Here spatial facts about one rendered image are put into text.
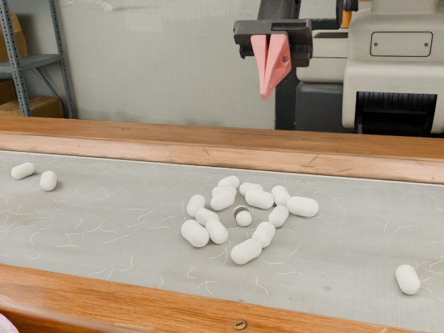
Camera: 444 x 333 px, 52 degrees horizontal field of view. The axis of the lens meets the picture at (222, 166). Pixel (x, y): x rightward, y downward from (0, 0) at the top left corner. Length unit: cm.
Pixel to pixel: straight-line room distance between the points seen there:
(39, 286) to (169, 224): 17
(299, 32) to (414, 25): 48
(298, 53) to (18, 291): 44
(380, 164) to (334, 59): 73
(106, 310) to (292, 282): 17
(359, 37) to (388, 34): 6
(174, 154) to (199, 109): 209
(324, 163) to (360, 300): 27
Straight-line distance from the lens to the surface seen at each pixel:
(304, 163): 65
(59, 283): 43
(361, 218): 55
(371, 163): 65
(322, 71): 136
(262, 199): 54
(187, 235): 48
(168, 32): 275
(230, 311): 37
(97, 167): 72
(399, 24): 107
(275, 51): 60
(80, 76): 312
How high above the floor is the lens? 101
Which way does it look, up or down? 23 degrees down
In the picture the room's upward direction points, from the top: 3 degrees counter-clockwise
